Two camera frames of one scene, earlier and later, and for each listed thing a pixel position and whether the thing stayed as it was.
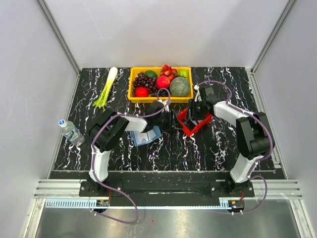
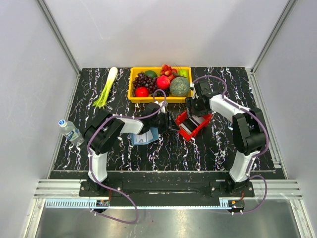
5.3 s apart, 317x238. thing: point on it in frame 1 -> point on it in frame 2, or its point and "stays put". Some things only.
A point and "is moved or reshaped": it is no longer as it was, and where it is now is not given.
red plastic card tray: (190, 127) is moved or reshaped
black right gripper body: (196, 109) stays put
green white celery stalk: (101, 101) stays put
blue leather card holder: (139, 138) stays put
